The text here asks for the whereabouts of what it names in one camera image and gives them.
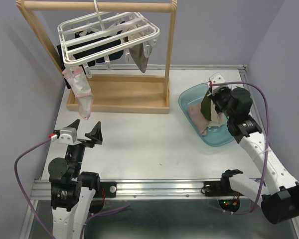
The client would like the dark green underwear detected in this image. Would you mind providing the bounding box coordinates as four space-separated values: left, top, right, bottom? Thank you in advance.
200 93 227 127

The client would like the pink mauve underwear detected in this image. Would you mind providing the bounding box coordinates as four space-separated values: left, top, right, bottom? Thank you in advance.
188 104 210 136

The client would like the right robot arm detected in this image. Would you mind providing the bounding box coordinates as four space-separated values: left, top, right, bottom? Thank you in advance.
208 83 299 224

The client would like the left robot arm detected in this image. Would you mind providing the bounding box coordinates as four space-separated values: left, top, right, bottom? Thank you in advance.
48 119 105 239

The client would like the light pink underwear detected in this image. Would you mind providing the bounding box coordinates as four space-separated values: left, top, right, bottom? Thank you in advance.
62 67 94 120

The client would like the black underwear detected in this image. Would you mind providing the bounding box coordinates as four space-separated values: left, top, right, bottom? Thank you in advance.
56 31 124 90

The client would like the white plastic clip hanger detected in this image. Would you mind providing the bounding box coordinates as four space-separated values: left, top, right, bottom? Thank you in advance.
57 1 160 78

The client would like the navy underwear white trim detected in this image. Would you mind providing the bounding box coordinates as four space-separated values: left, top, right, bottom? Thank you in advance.
96 21 127 64

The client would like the teal plastic basin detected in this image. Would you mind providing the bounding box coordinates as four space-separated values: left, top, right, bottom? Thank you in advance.
178 83 234 147

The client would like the wooden clothes rack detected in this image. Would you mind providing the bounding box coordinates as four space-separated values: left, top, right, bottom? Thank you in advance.
16 0 177 114

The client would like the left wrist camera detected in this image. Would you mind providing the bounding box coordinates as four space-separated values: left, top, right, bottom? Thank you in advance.
54 127 80 145

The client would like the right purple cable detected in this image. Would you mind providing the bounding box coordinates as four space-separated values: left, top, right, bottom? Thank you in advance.
209 81 269 215

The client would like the purple cable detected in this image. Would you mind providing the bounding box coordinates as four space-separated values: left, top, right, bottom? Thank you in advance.
14 134 132 239
209 81 269 215

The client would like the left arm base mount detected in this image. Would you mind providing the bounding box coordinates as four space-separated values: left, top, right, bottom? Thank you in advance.
93 181 117 199

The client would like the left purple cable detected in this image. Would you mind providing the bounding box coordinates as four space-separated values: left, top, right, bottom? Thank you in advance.
14 134 132 239

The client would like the aluminium mounting rail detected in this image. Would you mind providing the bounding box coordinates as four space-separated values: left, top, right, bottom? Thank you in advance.
31 177 296 200

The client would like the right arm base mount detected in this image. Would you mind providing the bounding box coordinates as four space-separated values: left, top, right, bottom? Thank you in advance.
200 169 243 197

